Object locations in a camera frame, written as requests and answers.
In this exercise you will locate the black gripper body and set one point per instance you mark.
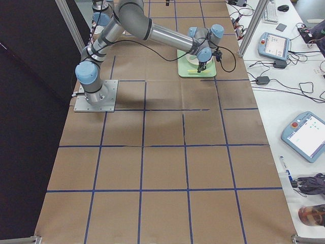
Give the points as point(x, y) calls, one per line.
point(201, 64)

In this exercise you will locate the yellow plastic fork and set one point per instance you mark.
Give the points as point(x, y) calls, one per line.
point(201, 73)

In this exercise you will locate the white round plate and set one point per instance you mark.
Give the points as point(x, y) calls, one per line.
point(191, 60)

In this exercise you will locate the light green tray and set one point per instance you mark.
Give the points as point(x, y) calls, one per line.
point(188, 66)

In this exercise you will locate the black power adapter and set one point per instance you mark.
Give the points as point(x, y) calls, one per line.
point(262, 80)
point(280, 64)

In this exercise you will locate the far teach pendant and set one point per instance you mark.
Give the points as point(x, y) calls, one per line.
point(273, 46)

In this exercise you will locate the teach pendant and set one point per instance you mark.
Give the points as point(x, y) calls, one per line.
point(273, 46)
point(305, 135)

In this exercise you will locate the white keyboard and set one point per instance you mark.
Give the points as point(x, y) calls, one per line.
point(270, 13)

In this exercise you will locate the black computer mouse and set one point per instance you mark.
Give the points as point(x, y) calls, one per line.
point(283, 8)

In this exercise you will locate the near teach pendant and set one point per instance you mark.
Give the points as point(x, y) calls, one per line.
point(305, 135)

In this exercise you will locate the folded dark umbrella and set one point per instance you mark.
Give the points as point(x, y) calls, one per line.
point(311, 185)

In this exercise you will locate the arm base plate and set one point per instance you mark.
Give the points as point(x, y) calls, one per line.
point(116, 30)
point(102, 101)

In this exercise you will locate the aluminium frame post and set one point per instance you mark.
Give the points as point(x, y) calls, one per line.
point(261, 5)

